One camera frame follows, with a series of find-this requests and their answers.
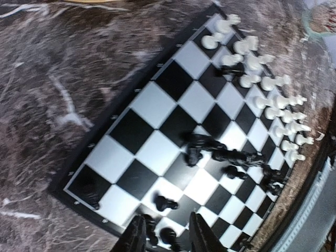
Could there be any black pawn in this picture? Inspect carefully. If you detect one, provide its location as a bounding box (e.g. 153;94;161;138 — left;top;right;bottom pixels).
154;195;179;212
160;227;177;245

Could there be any black chess piece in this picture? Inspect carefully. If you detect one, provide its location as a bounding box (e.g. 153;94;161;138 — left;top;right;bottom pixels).
82;178;100;210

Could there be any black and grey chessboard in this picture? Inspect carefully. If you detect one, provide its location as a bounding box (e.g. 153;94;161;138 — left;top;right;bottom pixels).
49;5;296;251

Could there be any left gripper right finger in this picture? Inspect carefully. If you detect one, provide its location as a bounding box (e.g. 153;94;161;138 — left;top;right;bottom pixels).
189;212;226;252

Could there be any white slotted cable duct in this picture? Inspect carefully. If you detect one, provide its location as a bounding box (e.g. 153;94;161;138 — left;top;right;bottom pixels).
271;158;335;251

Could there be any fallen black piece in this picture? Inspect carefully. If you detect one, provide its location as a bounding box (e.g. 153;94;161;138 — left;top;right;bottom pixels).
215;62;245;77

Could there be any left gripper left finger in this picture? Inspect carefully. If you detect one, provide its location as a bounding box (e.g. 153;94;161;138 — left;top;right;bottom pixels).
110;215;146;252

